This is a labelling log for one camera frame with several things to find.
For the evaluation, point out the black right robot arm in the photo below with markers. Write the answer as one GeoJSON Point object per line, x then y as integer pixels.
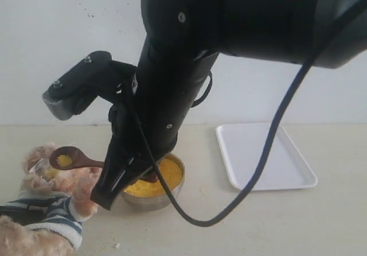
{"type": "Point", "coordinates": [183, 41]}

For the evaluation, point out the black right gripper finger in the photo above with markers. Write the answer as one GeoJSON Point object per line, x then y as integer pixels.
{"type": "Point", "coordinates": [130, 152]}

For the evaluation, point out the steel bowl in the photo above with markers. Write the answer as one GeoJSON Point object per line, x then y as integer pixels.
{"type": "Point", "coordinates": [144, 196]}

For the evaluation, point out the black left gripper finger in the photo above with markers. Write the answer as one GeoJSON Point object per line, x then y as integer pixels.
{"type": "Point", "coordinates": [25, 216]}

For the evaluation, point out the brown teddy bear striped sweater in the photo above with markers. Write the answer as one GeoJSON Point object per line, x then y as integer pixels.
{"type": "Point", "coordinates": [66, 194]}

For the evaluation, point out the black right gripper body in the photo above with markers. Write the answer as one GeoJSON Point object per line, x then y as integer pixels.
{"type": "Point", "coordinates": [168, 82]}

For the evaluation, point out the white plastic tray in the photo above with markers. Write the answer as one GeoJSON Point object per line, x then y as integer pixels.
{"type": "Point", "coordinates": [241, 146]}

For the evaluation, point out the dark wooden spoon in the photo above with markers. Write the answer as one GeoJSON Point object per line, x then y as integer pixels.
{"type": "Point", "coordinates": [71, 159]}

